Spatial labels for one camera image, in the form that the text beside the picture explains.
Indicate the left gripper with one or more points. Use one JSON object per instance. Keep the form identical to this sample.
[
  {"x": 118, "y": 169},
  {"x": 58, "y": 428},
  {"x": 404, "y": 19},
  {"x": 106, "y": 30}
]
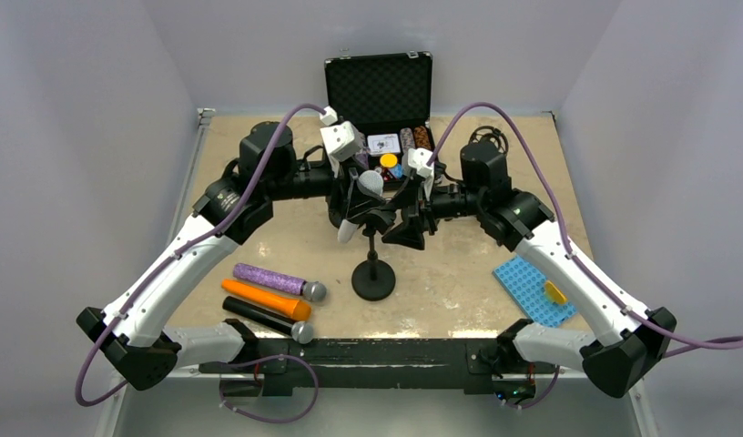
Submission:
[{"x": 344, "y": 174}]

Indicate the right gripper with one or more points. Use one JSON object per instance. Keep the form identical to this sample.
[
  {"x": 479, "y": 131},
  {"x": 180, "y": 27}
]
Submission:
[{"x": 412, "y": 194}]

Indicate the white microphone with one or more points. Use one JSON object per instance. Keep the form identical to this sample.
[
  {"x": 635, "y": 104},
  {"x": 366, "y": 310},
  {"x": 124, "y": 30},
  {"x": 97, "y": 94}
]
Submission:
[{"x": 366, "y": 194}]

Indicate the black microphone stand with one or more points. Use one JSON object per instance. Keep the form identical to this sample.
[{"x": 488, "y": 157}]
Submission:
[{"x": 373, "y": 279}]

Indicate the purple glitter microphone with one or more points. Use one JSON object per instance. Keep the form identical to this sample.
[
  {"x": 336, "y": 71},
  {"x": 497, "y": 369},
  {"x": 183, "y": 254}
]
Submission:
[{"x": 313, "y": 291}]

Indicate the black tripod stand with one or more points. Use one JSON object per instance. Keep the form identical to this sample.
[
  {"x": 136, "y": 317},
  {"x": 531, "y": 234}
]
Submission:
[{"x": 492, "y": 135}]

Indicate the orange microphone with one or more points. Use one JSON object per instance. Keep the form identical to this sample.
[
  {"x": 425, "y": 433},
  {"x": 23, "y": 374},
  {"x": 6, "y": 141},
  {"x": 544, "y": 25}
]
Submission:
[{"x": 292, "y": 308}]

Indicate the black silver-mesh microphone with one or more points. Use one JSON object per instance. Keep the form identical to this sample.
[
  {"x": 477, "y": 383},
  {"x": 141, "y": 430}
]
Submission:
[{"x": 300, "y": 331}]

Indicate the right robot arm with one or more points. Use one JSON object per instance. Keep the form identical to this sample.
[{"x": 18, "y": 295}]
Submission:
[{"x": 624, "y": 341}]

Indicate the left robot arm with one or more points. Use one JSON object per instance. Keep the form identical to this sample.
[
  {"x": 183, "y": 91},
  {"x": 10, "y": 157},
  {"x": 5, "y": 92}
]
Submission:
[{"x": 265, "y": 170}]

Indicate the black poker chip case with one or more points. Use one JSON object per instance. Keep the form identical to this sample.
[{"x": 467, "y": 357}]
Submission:
[{"x": 383, "y": 94}]

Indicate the blue building baseplate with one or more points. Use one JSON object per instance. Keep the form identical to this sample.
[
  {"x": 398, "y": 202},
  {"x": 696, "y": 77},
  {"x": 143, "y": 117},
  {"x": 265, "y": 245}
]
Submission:
[{"x": 525, "y": 284}]

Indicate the yellow building brick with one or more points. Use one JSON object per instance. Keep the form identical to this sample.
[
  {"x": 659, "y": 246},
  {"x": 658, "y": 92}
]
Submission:
[{"x": 554, "y": 294}]

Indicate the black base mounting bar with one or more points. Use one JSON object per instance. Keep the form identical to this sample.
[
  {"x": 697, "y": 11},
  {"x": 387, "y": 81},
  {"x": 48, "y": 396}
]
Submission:
[{"x": 470, "y": 365}]

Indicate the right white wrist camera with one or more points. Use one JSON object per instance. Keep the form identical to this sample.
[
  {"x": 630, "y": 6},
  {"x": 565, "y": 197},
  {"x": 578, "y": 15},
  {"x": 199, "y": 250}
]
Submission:
[{"x": 417, "y": 162}]

